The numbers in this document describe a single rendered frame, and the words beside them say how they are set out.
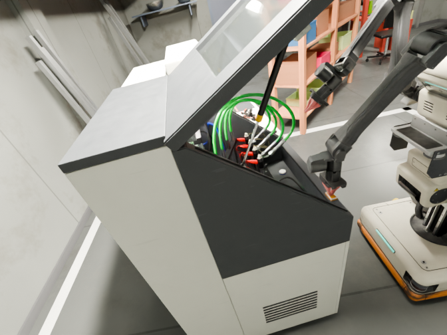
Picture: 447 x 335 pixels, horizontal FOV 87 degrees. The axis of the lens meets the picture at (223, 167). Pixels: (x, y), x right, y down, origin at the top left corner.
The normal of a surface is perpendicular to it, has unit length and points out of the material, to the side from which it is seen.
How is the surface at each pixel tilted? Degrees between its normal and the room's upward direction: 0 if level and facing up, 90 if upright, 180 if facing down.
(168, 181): 90
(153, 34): 90
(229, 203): 90
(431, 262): 0
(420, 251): 0
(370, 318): 0
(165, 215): 90
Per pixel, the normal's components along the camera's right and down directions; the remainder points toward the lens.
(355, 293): -0.20, -0.79
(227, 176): 0.18, 0.54
